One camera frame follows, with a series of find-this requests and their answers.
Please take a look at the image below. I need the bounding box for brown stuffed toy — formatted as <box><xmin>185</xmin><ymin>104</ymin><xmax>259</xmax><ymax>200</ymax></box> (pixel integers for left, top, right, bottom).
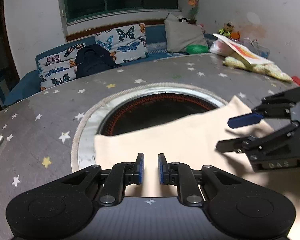
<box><xmin>218</xmin><ymin>22</ymin><xmax>240</xmax><ymax>40</ymax></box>

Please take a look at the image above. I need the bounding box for green plastic bag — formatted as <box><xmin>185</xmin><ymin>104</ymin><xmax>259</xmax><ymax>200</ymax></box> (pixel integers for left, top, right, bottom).
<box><xmin>186</xmin><ymin>44</ymin><xmax>208</xmax><ymax>55</ymax></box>

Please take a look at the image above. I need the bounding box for artificial flower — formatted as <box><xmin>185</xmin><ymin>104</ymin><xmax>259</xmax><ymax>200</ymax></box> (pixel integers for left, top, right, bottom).
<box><xmin>188</xmin><ymin>0</ymin><xmax>199</xmax><ymax>22</ymax></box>

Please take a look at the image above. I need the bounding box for grey pillow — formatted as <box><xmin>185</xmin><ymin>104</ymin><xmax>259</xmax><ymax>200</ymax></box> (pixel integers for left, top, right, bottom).
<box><xmin>164</xmin><ymin>12</ymin><xmax>209</xmax><ymax>53</ymax></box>

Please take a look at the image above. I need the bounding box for black round induction cooker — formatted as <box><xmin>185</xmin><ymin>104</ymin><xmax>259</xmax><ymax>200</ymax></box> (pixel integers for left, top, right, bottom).
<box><xmin>97</xmin><ymin>94</ymin><xmax>219</xmax><ymax>137</ymax></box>

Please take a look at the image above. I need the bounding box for panda plush toy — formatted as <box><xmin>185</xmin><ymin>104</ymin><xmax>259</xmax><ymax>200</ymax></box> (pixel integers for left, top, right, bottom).
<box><xmin>177</xmin><ymin>15</ymin><xmax>195</xmax><ymax>24</ymax></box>

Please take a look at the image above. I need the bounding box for black backpack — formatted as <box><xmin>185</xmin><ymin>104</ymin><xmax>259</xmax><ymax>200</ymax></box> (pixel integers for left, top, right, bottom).
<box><xmin>74</xmin><ymin>44</ymin><xmax>122</xmax><ymax>78</ymax></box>

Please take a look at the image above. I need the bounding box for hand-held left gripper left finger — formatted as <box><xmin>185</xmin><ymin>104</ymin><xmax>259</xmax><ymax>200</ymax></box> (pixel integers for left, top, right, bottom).
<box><xmin>54</xmin><ymin>152</ymin><xmax>145</xmax><ymax>207</ymax></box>

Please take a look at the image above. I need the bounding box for dark wooden door frame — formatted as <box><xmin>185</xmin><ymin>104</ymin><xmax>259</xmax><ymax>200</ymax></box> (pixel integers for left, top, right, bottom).
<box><xmin>0</xmin><ymin>0</ymin><xmax>20</xmax><ymax>118</ymax></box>

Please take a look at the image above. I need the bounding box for beige cloth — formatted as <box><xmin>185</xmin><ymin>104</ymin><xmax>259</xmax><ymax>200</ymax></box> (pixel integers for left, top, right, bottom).
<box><xmin>94</xmin><ymin>95</ymin><xmax>300</xmax><ymax>240</ymax></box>

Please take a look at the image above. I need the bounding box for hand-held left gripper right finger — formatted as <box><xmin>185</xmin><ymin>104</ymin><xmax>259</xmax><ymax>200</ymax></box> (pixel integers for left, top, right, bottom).
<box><xmin>157</xmin><ymin>153</ymin><xmax>248</xmax><ymax>207</ymax></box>

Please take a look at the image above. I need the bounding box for white pink plastic bag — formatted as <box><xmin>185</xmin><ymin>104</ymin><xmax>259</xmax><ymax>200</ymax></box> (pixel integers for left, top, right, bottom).
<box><xmin>209</xmin><ymin>39</ymin><xmax>230</xmax><ymax>55</ymax></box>

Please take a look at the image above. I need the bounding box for white picture card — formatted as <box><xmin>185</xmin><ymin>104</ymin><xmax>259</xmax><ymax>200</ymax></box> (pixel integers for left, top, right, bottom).
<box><xmin>212</xmin><ymin>33</ymin><xmax>274</xmax><ymax>65</ymax></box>

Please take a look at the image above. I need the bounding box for yellow fuzzy cloth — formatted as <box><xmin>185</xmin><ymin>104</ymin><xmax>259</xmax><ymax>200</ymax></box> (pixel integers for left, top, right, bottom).
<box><xmin>223</xmin><ymin>56</ymin><xmax>293</xmax><ymax>83</ymax></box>

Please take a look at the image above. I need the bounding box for blue sofa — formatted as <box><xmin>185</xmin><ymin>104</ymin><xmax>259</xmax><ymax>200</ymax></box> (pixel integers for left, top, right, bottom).
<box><xmin>4</xmin><ymin>19</ymin><xmax>215</xmax><ymax>105</ymax></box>

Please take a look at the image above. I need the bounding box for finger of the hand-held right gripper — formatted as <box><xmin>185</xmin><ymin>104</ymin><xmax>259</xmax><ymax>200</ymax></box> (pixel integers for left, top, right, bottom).
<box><xmin>216</xmin><ymin>121</ymin><xmax>300</xmax><ymax>153</ymax></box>
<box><xmin>227</xmin><ymin>87</ymin><xmax>300</xmax><ymax>128</ymax></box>

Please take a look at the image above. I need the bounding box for round metal cooker rim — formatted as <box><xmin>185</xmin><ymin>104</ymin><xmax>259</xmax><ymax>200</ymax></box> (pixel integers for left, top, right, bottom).
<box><xmin>71</xmin><ymin>82</ymin><xmax>229</xmax><ymax>172</ymax></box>

